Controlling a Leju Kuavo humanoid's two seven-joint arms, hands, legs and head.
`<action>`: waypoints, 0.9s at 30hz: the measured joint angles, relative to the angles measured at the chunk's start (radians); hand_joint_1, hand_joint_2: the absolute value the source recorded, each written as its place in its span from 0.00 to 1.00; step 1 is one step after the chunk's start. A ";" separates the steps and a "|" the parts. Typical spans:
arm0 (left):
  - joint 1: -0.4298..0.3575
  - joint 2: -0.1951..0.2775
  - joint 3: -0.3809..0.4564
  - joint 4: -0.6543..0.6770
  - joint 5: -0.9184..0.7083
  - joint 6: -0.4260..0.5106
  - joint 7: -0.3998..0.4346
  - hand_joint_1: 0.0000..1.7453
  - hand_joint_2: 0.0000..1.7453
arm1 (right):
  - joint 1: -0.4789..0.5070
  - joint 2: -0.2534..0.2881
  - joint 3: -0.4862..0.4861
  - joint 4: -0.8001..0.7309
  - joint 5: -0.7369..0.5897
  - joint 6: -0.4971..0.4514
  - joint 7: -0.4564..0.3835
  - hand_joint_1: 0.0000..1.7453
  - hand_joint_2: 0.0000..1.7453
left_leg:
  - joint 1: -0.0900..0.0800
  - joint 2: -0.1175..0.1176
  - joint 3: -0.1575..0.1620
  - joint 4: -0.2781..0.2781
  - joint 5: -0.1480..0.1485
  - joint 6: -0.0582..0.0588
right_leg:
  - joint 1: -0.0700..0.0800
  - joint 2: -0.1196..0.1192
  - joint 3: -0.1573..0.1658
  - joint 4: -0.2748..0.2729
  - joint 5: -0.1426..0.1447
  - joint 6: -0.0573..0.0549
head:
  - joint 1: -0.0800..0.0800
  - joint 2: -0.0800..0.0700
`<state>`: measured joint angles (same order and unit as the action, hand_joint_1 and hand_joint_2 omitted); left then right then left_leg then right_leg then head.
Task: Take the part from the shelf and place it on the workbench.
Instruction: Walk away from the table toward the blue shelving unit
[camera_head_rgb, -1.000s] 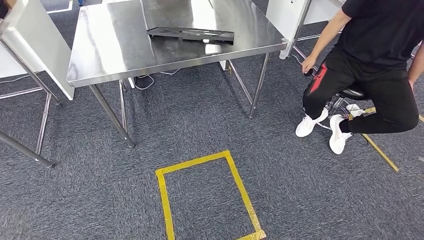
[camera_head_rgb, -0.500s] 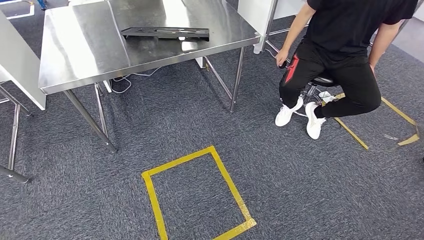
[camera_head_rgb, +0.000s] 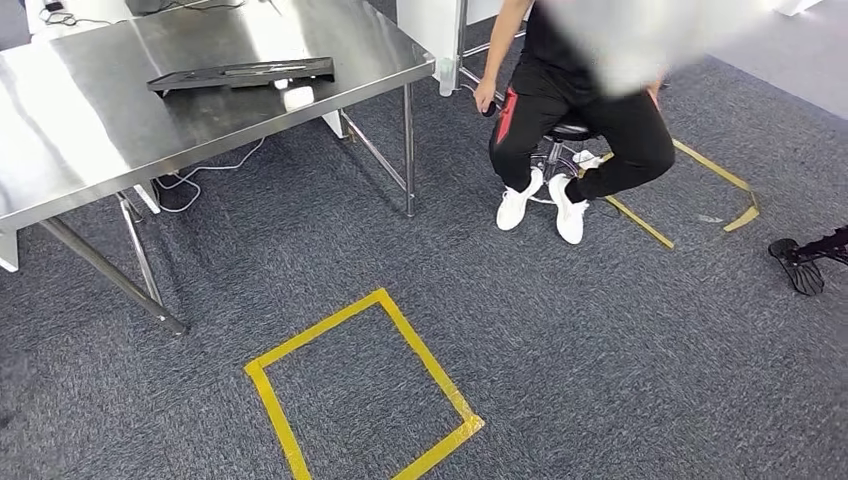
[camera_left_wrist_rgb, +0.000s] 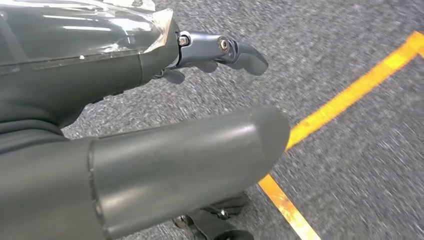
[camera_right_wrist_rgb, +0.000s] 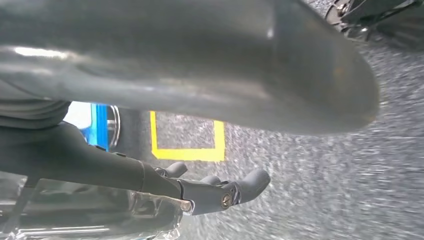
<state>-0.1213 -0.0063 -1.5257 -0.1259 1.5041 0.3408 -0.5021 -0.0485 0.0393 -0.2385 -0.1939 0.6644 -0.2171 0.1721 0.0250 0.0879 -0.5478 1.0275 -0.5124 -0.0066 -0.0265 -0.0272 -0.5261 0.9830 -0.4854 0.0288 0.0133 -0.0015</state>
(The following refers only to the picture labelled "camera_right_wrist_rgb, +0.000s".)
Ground blue metal shelf rack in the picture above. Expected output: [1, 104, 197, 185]
[80, 103, 110, 152]

